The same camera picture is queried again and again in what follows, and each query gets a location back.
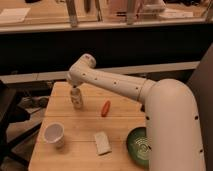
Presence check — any metal frame post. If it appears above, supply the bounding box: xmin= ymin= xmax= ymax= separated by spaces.
xmin=66 ymin=0 xmax=78 ymax=27
xmin=126 ymin=0 xmax=136 ymax=25

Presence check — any metal frame post left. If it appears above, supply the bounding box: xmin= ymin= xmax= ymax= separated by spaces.
xmin=66 ymin=0 xmax=78 ymax=27

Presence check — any green bowl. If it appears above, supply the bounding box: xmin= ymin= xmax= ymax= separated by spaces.
xmin=126 ymin=127 xmax=149 ymax=169

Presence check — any metal frame post right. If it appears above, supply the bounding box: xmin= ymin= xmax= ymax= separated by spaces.
xmin=126 ymin=0 xmax=136 ymax=25

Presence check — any white paper cup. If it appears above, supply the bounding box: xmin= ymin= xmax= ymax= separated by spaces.
xmin=43 ymin=123 xmax=64 ymax=148

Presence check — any clear plastic bottle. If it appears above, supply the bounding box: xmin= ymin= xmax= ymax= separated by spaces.
xmin=70 ymin=88 xmax=83 ymax=109

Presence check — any orange carrot toy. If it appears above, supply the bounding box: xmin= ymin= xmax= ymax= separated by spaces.
xmin=101 ymin=100 xmax=111 ymax=117

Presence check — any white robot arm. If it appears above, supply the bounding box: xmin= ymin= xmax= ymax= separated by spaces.
xmin=67 ymin=54 xmax=207 ymax=171

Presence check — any white folded cloth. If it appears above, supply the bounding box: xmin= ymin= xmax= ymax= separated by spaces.
xmin=94 ymin=132 xmax=111 ymax=155

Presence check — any white paper sheet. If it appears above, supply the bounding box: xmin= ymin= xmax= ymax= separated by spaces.
xmin=0 ymin=8 xmax=30 ymax=24

